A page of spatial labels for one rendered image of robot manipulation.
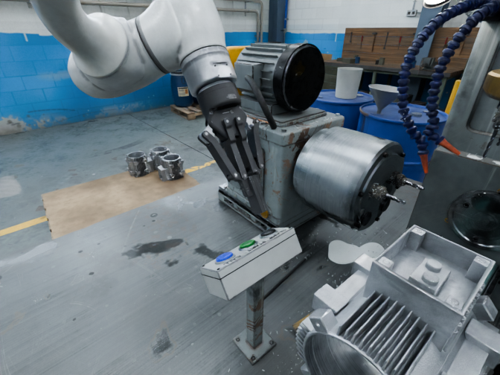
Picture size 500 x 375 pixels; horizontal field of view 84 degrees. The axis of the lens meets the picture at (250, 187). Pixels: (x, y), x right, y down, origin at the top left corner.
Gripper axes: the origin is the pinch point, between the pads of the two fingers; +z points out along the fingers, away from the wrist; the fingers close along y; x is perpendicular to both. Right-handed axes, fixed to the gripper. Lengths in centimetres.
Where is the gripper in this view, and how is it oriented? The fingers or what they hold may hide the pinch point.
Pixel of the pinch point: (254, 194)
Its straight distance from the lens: 51.4
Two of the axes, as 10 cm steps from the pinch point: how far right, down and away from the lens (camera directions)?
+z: 3.5, 9.4, 0.6
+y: 7.7, -3.2, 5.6
